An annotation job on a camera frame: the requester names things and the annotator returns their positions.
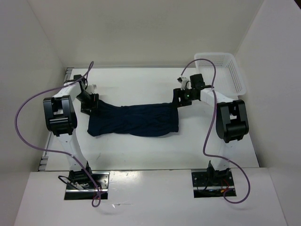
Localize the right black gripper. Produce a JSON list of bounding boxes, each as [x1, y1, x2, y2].
[[170, 87, 197, 108]]

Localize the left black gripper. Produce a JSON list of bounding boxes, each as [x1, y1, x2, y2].
[[75, 92, 100, 116]]

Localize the navy blue shorts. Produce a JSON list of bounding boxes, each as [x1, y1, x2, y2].
[[87, 100, 179, 137]]

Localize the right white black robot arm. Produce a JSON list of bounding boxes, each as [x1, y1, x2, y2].
[[172, 74, 249, 185]]

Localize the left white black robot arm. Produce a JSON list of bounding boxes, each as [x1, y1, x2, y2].
[[43, 75, 99, 188]]

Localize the white perforated plastic basket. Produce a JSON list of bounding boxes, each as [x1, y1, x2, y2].
[[194, 52, 246, 97]]

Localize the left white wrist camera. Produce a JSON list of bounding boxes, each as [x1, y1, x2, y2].
[[86, 84, 97, 94]]

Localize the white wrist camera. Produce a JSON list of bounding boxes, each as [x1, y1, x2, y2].
[[177, 77, 190, 90], [86, 84, 97, 94]]

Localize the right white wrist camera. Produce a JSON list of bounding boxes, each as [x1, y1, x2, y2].
[[177, 77, 190, 90]]

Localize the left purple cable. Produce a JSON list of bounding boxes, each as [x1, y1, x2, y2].
[[14, 61, 109, 208]]

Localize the purple cable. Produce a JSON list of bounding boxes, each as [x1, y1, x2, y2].
[[14, 61, 109, 208], [180, 58, 252, 204]]

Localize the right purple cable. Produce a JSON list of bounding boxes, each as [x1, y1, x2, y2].
[[180, 58, 252, 204]]

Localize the aluminium table edge rail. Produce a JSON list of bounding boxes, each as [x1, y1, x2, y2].
[[38, 67, 73, 170]]

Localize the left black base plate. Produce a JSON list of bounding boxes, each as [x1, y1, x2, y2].
[[58, 171, 110, 201]]

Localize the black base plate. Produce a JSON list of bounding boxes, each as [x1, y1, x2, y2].
[[58, 171, 110, 201], [191, 169, 237, 198]]

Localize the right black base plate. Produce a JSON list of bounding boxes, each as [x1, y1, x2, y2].
[[191, 169, 237, 198]]

